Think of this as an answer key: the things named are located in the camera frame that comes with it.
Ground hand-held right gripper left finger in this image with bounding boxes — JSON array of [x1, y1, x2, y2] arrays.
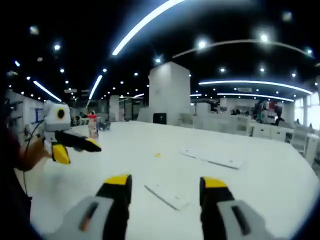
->
[[42, 174, 133, 240]]

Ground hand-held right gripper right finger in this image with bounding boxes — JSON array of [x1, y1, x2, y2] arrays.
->
[[199, 176, 281, 240]]

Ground long white socket holder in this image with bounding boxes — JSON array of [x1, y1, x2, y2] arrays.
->
[[178, 146, 245, 170]]

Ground white socket holder cover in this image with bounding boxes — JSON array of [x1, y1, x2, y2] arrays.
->
[[144, 183, 191, 211]]

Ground red-capped bottle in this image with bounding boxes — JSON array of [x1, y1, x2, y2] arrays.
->
[[87, 111, 100, 139]]

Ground person's body in maroon shirt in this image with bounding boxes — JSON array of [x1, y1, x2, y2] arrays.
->
[[0, 122, 34, 228]]

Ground white slanted panel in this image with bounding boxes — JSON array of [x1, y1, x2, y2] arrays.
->
[[137, 107, 155, 124]]

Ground black monitor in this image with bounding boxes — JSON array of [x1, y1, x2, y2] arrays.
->
[[152, 112, 167, 125]]

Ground row of white cabinets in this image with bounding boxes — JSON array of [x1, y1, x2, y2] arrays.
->
[[179, 101, 320, 166]]

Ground white square pillar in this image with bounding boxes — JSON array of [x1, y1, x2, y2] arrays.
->
[[148, 61, 192, 124]]

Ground long ceiling light strip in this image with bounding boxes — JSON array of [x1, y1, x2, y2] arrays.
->
[[111, 0, 186, 57]]

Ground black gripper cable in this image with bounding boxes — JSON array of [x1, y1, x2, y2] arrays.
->
[[22, 119, 46, 196]]

